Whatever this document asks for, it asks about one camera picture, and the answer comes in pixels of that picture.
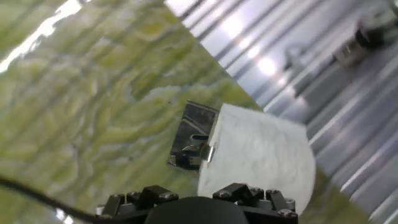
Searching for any white toilet paper roll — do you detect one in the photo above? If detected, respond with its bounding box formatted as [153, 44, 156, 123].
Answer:
[197, 103, 317, 216]

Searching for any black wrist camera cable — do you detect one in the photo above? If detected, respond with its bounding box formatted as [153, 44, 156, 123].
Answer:
[0, 176, 100, 224]

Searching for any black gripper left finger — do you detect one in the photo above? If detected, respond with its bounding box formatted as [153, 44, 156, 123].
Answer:
[95, 184, 180, 223]

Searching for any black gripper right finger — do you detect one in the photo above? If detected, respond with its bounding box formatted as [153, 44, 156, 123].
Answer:
[213, 182, 299, 224]

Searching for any green marble pattern mat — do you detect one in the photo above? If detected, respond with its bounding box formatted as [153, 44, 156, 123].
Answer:
[0, 0, 373, 224]

